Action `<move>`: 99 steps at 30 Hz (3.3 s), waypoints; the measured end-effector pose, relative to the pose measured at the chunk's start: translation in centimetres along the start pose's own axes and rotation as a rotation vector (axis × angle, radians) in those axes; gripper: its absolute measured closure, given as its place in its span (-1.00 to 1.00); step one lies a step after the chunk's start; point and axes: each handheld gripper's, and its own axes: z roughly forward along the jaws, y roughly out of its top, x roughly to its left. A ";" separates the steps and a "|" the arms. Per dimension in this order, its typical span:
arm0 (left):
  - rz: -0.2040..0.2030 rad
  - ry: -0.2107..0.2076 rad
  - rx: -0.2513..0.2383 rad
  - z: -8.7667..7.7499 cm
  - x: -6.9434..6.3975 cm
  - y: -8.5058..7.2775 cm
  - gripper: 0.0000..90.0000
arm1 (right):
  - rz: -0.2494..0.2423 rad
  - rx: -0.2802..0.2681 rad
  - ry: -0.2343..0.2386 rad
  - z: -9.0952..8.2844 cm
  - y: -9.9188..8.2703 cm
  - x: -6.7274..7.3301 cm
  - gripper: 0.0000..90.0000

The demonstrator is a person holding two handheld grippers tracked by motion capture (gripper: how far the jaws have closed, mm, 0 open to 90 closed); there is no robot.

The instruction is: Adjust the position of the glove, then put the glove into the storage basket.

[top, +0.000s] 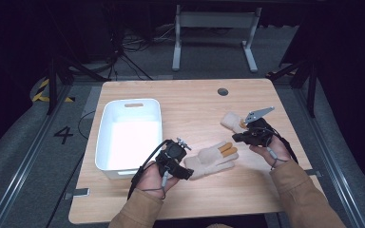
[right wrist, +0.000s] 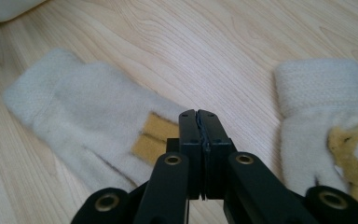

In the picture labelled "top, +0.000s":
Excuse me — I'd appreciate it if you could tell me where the person's right hand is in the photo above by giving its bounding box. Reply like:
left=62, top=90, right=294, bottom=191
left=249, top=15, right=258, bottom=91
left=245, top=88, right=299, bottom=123
left=249, top=136, right=293, bottom=169

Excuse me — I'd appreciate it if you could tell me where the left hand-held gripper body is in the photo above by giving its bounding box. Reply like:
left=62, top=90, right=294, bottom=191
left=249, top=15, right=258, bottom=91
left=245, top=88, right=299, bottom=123
left=155, top=137, right=192, bottom=175

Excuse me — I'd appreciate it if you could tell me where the thin black floor cable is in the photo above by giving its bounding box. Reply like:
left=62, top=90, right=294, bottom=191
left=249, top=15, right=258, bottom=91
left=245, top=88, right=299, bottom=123
left=46, top=109, right=97, bottom=228

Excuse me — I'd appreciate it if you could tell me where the white plastic bin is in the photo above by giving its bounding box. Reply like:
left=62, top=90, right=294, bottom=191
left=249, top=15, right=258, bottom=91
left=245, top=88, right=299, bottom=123
left=94, top=98, right=163, bottom=181

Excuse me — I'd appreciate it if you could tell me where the black metal stand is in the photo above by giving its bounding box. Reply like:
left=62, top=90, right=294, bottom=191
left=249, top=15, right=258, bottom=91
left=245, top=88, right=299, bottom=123
left=265, top=58, right=318, bottom=118
left=46, top=56, right=108, bottom=116

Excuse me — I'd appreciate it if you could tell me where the dark curtain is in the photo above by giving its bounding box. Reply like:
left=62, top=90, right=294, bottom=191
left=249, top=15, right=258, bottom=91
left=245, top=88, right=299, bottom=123
left=0, top=0, right=55, bottom=160
left=298, top=0, right=365, bottom=179

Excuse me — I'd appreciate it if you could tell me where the white metal table frame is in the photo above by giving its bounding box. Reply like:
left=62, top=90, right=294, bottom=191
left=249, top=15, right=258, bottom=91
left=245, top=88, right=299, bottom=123
left=171, top=4, right=262, bottom=73

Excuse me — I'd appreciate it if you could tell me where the metal floor rail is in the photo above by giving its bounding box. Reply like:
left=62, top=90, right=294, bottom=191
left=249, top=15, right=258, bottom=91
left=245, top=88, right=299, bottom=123
left=0, top=85, right=72, bottom=228
left=293, top=88, right=365, bottom=228

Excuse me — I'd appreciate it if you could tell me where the person's left hand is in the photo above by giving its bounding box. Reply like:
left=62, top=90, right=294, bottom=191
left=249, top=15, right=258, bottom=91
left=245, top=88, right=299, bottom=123
left=136, top=161, right=181, bottom=200

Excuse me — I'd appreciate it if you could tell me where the beige glove with orange fingertips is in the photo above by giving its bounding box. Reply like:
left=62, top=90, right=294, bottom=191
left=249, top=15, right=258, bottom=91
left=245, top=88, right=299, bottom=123
left=220, top=111, right=250, bottom=134
left=183, top=141, right=240, bottom=181

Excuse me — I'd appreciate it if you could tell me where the grey plug with thin cable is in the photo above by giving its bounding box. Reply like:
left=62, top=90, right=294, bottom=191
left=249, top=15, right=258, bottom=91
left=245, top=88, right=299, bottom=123
left=142, top=170, right=169, bottom=200
left=266, top=145, right=288, bottom=171

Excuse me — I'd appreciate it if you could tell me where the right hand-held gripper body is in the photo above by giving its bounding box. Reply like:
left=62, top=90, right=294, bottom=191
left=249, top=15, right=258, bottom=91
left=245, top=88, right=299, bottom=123
left=242, top=105, right=279, bottom=147

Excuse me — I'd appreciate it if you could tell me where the tangle of black floor cables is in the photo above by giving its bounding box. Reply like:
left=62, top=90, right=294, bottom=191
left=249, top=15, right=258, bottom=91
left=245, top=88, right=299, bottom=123
left=107, top=25, right=179, bottom=82

